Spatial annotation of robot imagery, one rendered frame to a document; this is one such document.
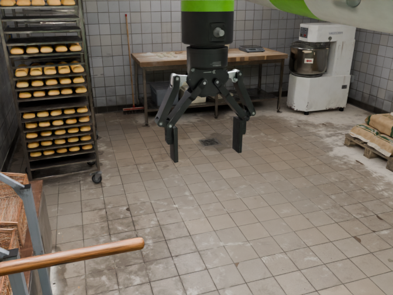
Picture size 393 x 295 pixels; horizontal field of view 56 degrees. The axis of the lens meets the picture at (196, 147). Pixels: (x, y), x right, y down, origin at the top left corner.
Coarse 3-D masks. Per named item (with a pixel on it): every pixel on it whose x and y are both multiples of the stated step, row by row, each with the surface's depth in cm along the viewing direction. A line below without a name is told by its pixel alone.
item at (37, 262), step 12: (132, 240) 89; (60, 252) 85; (72, 252) 85; (84, 252) 86; (96, 252) 86; (108, 252) 87; (120, 252) 88; (0, 264) 81; (12, 264) 82; (24, 264) 82; (36, 264) 83; (48, 264) 83; (60, 264) 85
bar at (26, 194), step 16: (0, 176) 160; (16, 192) 166; (32, 208) 169; (32, 224) 172; (32, 240) 175; (0, 256) 122; (16, 256) 123; (48, 272) 188; (16, 288) 127; (48, 288) 187
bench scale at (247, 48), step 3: (243, 45) 584; (246, 45) 584; (249, 45) 584; (252, 45) 584; (255, 45) 584; (240, 48) 577; (243, 48) 569; (246, 48) 562; (249, 48) 569; (252, 48) 569; (255, 48) 569; (258, 48) 567; (261, 48) 568; (246, 51) 558; (249, 51) 557; (252, 51) 559; (255, 51) 560; (258, 51) 562; (261, 51) 563; (264, 51) 565
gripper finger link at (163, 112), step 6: (174, 78) 65; (174, 84) 66; (168, 90) 67; (174, 90) 66; (168, 96) 66; (174, 96) 66; (162, 102) 68; (168, 102) 66; (162, 108) 67; (168, 108) 67; (162, 114) 67; (162, 120) 67
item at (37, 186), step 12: (36, 180) 250; (12, 192) 236; (36, 192) 236; (36, 204) 222; (48, 216) 260; (48, 228) 253; (48, 240) 246; (24, 252) 181; (48, 252) 238; (36, 276) 187; (36, 288) 183
